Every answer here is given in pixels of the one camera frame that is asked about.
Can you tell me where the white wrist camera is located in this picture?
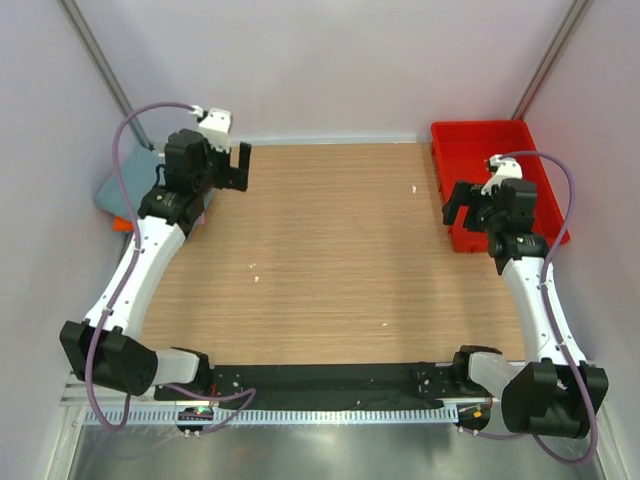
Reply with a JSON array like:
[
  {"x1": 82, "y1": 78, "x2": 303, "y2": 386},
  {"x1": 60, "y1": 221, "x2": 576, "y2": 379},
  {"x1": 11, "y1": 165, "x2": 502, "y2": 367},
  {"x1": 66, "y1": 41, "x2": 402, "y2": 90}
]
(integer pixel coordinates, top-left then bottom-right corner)
[
  {"x1": 191, "y1": 105, "x2": 232, "y2": 153},
  {"x1": 481, "y1": 154, "x2": 523, "y2": 196}
]

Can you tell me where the aluminium corner post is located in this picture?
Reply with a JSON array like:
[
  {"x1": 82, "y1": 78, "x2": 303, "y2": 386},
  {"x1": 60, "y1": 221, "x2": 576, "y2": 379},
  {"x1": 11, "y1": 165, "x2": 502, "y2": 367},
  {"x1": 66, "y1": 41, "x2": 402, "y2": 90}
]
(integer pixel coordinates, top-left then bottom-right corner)
[
  {"x1": 58, "y1": 0, "x2": 153, "y2": 149},
  {"x1": 511, "y1": 0, "x2": 594, "y2": 120}
]

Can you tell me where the folded orange t shirt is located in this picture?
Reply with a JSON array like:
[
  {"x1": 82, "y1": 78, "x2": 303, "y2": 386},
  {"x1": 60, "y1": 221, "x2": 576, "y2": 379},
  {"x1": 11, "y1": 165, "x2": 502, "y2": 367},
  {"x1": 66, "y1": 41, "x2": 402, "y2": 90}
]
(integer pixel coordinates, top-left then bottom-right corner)
[{"x1": 112, "y1": 216, "x2": 134, "y2": 233}]

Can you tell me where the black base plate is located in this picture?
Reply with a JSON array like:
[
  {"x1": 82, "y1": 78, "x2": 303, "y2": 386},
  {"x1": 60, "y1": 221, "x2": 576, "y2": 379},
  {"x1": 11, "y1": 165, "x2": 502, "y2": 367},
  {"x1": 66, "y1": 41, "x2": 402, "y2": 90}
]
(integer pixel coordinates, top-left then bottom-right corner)
[{"x1": 181, "y1": 362, "x2": 489, "y2": 411}]

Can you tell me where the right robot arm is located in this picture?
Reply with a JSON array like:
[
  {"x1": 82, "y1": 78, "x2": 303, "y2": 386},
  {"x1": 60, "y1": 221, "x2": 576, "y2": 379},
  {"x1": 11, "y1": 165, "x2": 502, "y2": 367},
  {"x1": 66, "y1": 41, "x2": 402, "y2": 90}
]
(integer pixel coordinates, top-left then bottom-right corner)
[{"x1": 442, "y1": 178, "x2": 609, "y2": 438}]

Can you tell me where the grey-blue t shirt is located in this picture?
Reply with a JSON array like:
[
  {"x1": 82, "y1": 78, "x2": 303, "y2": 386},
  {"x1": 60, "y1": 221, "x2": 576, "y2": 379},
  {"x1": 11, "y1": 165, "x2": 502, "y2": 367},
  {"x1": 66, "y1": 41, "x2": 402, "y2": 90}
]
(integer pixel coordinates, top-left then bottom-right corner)
[{"x1": 94, "y1": 146, "x2": 164, "y2": 222}]

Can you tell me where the right aluminium corner post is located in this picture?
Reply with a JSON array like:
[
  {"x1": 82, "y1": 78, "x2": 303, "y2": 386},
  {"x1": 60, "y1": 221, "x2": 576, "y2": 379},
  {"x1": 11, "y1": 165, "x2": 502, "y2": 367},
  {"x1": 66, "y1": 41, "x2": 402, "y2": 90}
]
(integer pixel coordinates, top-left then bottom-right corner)
[{"x1": 511, "y1": 0, "x2": 594, "y2": 120}]

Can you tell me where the aluminium front rail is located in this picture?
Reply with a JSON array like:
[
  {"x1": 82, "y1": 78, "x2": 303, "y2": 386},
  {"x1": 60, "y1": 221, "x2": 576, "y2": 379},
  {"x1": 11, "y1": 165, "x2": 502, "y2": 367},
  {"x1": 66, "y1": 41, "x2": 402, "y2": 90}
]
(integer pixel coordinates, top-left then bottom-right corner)
[{"x1": 60, "y1": 357, "x2": 609, "y2": 403}]

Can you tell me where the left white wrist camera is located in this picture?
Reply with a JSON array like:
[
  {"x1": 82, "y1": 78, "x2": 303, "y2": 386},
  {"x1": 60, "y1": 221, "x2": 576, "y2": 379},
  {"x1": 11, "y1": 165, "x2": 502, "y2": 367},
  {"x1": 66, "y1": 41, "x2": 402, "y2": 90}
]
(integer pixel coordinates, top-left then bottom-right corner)
[{"x1": 191, "y1": 105, "x2": 232, "y2": 153}]

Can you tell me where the slotted cable duct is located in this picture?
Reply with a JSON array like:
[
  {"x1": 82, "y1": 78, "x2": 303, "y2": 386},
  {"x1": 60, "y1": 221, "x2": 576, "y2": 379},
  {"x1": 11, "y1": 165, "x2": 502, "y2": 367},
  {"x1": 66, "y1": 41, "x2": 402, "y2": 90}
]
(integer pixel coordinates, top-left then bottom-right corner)
[{"x1": 83, "y1": 404, "x2": 459, "y2": 426}]

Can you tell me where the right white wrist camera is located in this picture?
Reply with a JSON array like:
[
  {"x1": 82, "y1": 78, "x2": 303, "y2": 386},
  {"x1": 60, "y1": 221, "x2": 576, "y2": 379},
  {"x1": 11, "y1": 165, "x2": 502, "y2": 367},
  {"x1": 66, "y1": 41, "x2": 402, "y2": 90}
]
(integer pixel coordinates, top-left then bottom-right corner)
[{"x1": 481, "y1": 154, "x2": 523, "y2": 196}]

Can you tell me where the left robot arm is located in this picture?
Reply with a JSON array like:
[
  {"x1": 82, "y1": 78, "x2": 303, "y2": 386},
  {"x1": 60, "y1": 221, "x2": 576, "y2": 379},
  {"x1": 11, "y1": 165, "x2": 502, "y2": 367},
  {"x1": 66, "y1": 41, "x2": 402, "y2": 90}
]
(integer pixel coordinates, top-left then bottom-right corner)
[{"x1": 60, "y1": 129, "x2": 252, "y2": 400}]

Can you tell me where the left aluminium corner post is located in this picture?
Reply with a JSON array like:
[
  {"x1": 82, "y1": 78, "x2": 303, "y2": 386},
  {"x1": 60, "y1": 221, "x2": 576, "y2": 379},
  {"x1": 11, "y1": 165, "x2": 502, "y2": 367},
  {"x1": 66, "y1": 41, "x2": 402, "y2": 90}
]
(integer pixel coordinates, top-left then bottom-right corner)
[{"x1": 58, "y1": 0, "x2": 153, "y2": 149}]

